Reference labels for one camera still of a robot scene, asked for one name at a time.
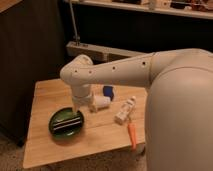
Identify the long grey case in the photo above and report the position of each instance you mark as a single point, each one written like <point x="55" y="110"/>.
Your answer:
<point x="99" y="53"/>

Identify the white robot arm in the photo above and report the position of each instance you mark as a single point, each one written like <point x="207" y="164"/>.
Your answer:
<point x="179" y="104"/>

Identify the wooden shelf with clutter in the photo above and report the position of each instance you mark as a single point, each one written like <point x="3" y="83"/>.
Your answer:
<point x="202" y="9"/>

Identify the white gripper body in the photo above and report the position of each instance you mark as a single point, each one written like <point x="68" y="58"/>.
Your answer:
<point x="78" y="101"/>

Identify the metal pole stand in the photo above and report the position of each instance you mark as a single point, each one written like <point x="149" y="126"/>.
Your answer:
<point x="76" y="35"/>

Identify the white plastic bottle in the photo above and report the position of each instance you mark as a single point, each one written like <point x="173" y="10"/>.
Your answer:
<point x="125" y="110"/>

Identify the white paper cup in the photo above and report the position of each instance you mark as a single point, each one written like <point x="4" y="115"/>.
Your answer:
<point x="99" y="102"/>

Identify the black chopstick pair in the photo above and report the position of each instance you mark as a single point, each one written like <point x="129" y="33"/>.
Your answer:
<point x="65" y="123"/>

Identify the orange pepper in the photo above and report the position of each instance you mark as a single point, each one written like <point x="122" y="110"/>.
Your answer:
<point x="132" y="135"/>

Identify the blue sponge block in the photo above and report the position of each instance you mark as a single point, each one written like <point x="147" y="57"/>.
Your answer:
<point x="108" y="92"/>

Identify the dark cabinet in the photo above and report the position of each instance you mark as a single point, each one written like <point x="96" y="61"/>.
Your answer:
<point x="32" y="48"/>

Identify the green round plate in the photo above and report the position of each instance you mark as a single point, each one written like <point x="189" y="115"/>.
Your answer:
<point x="69" y="131"/>

